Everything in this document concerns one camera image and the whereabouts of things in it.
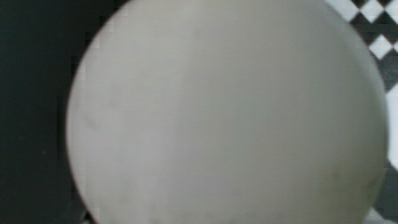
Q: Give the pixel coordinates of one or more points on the white lamp bulb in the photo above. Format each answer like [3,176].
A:
[228,127]

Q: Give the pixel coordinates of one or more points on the white tag sheet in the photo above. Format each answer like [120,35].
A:
[372,16]

